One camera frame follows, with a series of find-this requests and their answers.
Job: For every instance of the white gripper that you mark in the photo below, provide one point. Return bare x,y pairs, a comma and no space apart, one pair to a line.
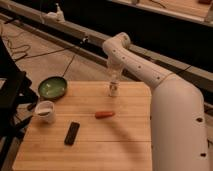
115,71

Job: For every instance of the clear plastic bottle white cap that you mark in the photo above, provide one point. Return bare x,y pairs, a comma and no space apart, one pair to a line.
113,89

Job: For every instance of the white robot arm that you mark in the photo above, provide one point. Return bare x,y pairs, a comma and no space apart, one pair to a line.
178,127

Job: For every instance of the orange carrot toy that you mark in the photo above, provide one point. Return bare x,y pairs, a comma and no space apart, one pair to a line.
104,114

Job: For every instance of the green bowl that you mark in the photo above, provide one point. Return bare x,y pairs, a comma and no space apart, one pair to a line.
52,88

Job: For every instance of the black remote control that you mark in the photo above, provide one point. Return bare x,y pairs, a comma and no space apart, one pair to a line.
72,133

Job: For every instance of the white paper cup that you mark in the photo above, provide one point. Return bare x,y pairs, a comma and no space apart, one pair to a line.
45,111

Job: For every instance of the grey metal rail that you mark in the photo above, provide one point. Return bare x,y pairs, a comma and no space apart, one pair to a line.
179,39

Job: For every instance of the white object on rail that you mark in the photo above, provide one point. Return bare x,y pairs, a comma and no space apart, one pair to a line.
58,15

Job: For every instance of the black chair frame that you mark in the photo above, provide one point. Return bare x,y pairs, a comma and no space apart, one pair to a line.
14,91

